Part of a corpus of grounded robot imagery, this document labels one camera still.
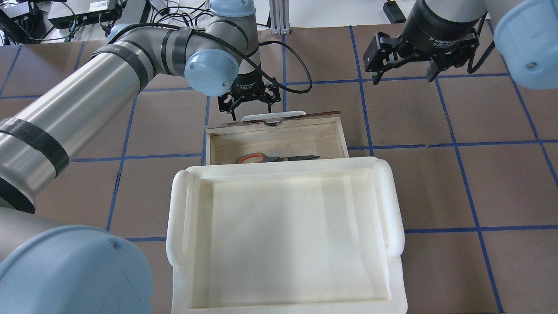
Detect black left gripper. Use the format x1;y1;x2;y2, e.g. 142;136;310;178
218;74;280;121

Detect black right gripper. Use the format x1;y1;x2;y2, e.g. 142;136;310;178
362;29;480;85

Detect wooden drawer with white handle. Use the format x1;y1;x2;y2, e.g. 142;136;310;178
204;111;349;165

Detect grey orange handled scissors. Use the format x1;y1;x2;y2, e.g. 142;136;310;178
236;153;320;164

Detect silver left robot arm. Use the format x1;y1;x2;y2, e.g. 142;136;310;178
1;0;261;314

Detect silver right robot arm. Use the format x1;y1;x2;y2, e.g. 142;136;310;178
363;0;558;90

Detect black power adapter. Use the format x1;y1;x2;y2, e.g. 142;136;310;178
382;0;406;24

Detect white plastic tray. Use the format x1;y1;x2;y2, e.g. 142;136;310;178
166;157;408;314

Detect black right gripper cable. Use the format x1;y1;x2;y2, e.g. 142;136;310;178
467;12;497;74

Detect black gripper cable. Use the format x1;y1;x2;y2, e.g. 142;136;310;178
109;23;313;94
467;12;497;74

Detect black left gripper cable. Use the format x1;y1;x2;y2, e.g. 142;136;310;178
109;23;313;94

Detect aluminium extrusion post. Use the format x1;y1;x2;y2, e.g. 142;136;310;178
269;0;291;34

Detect black network switch box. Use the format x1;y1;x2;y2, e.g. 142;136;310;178
47;0;123;29

